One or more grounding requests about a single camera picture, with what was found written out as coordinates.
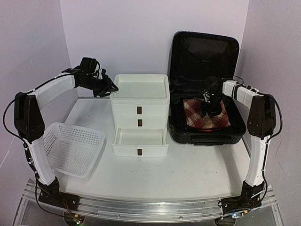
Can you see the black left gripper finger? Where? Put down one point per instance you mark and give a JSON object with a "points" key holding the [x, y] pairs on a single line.
{"points": [[102, 93], [111, 85]]}

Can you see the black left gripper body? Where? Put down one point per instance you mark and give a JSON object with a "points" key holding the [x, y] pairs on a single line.
{"points": [[96, 85]]}

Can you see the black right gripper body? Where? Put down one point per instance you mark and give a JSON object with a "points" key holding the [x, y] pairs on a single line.
{"points": [[213, 106]]}

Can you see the white drawer storage box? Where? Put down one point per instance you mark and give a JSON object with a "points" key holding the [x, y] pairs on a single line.
{"points": [[140, 109]]}

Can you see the black ribbed hard suitcase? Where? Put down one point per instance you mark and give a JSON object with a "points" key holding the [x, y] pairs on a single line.
{"points": [[198, 61]]}

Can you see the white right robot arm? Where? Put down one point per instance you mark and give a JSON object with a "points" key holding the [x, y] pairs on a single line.
{"points": [[260, 123]]}

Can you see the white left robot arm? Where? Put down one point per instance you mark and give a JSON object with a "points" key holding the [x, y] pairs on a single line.
{"points": [[29, 120]]}

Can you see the red plaid folded cloth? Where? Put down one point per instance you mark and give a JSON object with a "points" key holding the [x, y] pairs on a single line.
{"points": [[194, 119]]}

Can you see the white perforated plastic basket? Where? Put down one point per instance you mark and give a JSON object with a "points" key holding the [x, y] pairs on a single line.
{"points": [[73, 150]]}

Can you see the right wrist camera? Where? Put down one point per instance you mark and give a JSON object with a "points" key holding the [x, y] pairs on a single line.
{"points": [[207, 96]]}

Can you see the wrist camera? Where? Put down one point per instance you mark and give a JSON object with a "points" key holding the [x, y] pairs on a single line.
{"points": [[207, 96], [101, 73]]}

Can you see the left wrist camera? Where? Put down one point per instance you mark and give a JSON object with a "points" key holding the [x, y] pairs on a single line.
{"points": [[101, 73]]}

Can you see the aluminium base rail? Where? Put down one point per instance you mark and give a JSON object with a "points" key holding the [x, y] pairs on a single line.
{"points": [[152, 211]]}

